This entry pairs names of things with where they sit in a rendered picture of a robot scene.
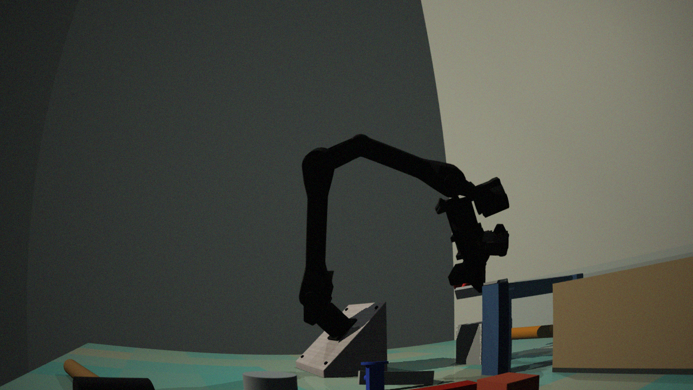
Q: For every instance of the black-headed mallet with wooden handle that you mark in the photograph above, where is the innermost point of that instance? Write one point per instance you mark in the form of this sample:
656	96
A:
84	379

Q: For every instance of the dark grey cylinder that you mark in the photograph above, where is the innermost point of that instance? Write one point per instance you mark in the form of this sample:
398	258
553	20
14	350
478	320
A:
268	380

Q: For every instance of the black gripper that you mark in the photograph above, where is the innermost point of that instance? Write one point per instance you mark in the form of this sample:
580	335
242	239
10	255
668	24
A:
471	270

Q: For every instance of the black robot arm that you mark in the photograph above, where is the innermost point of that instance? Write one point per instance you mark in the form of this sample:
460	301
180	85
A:
318	168

